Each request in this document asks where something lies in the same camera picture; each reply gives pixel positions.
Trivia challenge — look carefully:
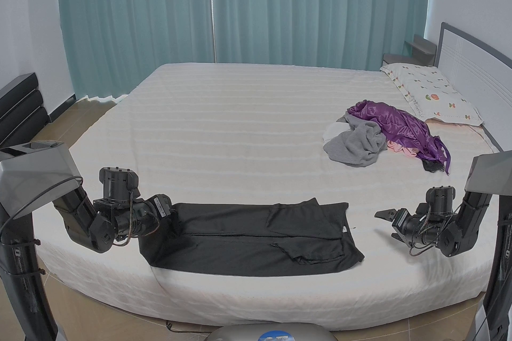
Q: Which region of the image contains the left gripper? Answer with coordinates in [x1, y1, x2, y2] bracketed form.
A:
[154, 193, 179, 222]

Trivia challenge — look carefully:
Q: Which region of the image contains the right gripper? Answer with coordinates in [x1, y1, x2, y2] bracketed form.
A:
[374, 208, 420, 245]

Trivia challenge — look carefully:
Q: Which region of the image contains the black T-shirt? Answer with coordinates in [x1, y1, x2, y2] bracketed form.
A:
[138, 200, 365, 277]

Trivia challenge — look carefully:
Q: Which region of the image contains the bed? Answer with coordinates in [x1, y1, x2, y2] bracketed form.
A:
[34, 22, 512, 332]

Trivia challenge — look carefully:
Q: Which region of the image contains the small black garment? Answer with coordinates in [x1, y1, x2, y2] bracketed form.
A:
[420, 159, 447, 174]

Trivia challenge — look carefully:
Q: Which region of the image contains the pink garment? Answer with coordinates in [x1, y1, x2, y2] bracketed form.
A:
[386, 141, 421, 158]

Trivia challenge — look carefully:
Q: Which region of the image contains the grey garment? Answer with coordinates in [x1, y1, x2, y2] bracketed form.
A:
[324, 117, 388, 167]

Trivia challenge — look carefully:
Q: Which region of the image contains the purple satin garment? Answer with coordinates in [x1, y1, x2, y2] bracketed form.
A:
[347, 101, 451, 175]

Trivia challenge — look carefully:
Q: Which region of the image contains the white garment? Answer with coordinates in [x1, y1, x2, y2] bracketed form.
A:
[322, 122, 349, 142]

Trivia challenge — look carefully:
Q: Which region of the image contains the white printed pillow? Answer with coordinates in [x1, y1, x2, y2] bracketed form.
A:
[380, 63, 484, 127]

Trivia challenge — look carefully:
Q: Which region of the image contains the black chest of drawers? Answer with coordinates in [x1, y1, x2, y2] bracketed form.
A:
[0, 72, 51, 148]

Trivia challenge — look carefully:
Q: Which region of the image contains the grey bedside table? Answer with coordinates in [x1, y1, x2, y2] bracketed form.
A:
[382, 34, 437, 68]

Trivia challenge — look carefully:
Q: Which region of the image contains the thin black floor cable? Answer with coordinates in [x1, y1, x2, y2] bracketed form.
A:
[165, 321, 210, 334]

